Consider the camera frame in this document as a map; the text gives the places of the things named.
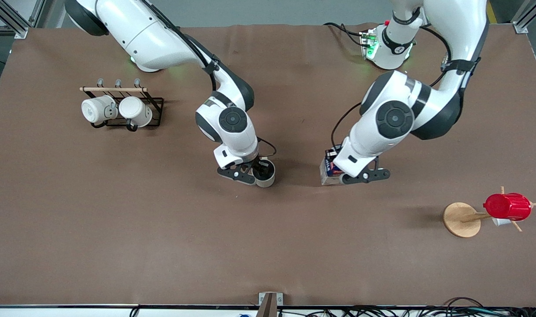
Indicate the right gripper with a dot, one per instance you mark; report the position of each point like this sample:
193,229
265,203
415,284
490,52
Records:
262,167

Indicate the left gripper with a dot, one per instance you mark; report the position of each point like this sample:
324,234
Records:
330,151

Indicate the grey ceramic mug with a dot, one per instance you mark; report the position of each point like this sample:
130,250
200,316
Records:
268,181

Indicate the blue white milk carton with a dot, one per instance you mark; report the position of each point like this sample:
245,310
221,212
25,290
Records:
327,174

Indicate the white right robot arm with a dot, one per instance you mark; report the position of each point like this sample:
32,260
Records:
149,35

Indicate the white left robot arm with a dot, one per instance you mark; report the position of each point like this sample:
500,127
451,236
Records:
408,114

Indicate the small white cup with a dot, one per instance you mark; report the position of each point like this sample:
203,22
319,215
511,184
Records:
500,222

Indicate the red plastic cup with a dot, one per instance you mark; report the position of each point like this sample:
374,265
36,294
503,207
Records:
509,207

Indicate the wooden mug tree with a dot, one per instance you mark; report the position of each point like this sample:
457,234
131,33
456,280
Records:
460,219

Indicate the plain white mug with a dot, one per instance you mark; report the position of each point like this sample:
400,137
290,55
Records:
135,111

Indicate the white mug with dotted base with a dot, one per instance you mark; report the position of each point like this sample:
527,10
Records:
97,109

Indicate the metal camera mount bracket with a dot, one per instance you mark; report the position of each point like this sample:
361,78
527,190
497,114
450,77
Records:
269,304

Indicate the aluminium frame profile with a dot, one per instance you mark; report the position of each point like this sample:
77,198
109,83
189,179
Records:
524,24
12,20

